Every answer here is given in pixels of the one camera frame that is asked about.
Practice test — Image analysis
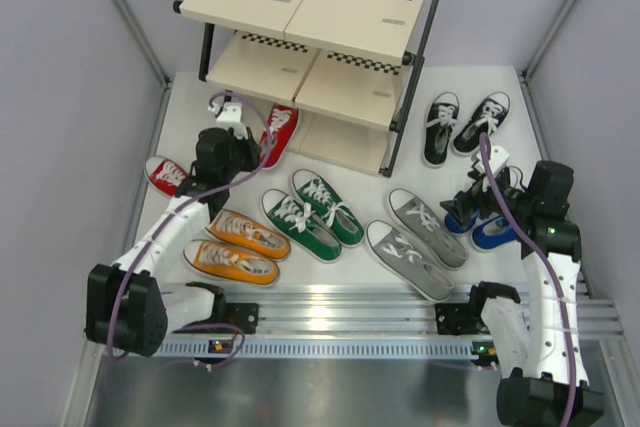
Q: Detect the beige three-tier shoe shelf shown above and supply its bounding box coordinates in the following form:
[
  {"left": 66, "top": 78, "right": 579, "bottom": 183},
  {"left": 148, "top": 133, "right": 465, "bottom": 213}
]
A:
[{"left": 173, "top": 0, "right": 440, "bottom": 176}]

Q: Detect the orange sneaker lower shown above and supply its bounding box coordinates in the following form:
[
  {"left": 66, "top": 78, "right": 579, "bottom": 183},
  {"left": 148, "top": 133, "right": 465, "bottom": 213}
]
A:
[{"left": 183, "top": 240, "right": 280, "bottom": 286}]

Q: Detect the orange sneaker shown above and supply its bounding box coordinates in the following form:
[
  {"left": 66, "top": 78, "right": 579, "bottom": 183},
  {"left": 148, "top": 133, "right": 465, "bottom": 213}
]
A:
[
  {"left": 183, "top": 240, "right": 280, "bottom": 286},
  {"left": 205, "top": 209, "right": 291, "bottom": 261}
]

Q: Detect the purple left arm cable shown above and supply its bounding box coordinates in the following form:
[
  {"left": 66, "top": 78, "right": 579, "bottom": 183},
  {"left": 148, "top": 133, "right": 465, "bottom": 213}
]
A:
[{"left": 104, "top": 90, "right": 275, "bottom": 366}]

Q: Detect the blue sneaker right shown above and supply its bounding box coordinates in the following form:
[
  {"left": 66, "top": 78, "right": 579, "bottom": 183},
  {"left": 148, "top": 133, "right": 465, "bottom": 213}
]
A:
[{"left": 471, "top": 216, "right": 517, "bottom": 252}]

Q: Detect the blue sneaker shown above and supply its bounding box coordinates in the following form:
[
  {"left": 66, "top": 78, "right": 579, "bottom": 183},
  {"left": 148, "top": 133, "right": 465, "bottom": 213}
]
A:
[
  {"left": 444, "top": 211, "right": 479, "bottom": 236},
  {"left": 471, "top": 216, "right": 517, "bottom": 252}
]

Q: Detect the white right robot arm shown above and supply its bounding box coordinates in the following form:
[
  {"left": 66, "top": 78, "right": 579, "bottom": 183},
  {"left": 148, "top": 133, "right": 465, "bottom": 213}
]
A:
[{"left": 441, "top": 158, "right": 605, "bottom": 426}]

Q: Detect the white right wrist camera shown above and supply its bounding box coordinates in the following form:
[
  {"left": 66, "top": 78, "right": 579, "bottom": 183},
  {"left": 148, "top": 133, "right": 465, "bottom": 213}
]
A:
[{"left": 472, "top": 146, "right": 510, "bottom": 176}]

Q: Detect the aluminium mounting rail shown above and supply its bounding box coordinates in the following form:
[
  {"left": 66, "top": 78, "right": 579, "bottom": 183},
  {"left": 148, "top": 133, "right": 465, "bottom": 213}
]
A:
[{"left": 82, "top": 281, "right": 625, "bottom": 363}]

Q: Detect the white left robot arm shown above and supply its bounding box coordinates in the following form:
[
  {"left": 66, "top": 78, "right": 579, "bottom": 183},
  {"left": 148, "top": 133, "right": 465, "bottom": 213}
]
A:
[{"left": 84, "top": 127, "right": 260, "bottom": 357}]

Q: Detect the orange sneaker upper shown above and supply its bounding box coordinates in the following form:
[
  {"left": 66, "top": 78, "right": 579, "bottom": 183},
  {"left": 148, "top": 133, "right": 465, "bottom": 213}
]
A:
[{"left": 205, "top": 209, "right": 291, "bottom": 261}]

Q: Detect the black sneaker left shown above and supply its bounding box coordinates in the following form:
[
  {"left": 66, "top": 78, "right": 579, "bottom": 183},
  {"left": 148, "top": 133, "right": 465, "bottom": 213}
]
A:
[{"left": 423, "top": 92, "right": 460, "bottom": 168}]

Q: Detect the green sneaker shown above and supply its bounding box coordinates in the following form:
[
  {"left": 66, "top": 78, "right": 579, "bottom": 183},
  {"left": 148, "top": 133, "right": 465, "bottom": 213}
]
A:
[
  {"left": 261, "top": 189, "right": 342, "bottom": 263},
  {"left": 291, "top": 169, "right": 364, "bottom": 247}
]

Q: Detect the black sneaker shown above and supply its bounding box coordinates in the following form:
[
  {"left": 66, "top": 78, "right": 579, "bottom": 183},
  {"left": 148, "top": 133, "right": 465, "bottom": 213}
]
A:
[
  {"left": 423, "top": 92, "right": 460, "bottom": 168},
  {"left": 452, "top": 91, "right": 511, "bottom": 156}
]

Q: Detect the grey sneaker lower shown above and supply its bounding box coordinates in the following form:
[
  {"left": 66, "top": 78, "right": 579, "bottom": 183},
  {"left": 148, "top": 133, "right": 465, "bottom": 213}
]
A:
[{"left": 365, "top": 220, "right": 454, "bottom": 303}]

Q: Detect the black sneaker right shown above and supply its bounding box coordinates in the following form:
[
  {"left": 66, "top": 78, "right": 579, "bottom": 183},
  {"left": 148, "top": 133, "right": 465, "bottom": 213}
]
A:
[{"left": 452, "top": 91, "right": 511, "bottom": 156}]

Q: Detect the grey sneaker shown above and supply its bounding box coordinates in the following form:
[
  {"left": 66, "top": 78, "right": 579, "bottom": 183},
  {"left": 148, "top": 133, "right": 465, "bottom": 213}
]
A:
[
  {"left": 387, "top": 188, "right": 469, "bottom": 270},
  {"left": 365, "top": 220, "right": 454, "bottom": 303}
]

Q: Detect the blue sneaker left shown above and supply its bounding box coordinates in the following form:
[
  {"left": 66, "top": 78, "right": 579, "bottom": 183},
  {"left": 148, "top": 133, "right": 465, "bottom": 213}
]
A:
[{"left": 444, "top": 211, "right": 479, "bottom": 236}]

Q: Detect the grey sneaker upper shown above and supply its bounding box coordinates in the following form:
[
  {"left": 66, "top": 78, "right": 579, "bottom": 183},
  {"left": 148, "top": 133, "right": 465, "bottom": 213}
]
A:
[{"left": 387, "top": 188, "right": 469, "bottom": 270}]

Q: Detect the red sneaker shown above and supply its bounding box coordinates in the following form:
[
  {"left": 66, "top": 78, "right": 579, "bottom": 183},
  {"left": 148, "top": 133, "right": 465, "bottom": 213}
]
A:
[
  {"left": 144, "top": 156, "right": 187, "bottom": 197},
  {"left": 263, "top": 104, "right": 300, "bottom": 170}
]

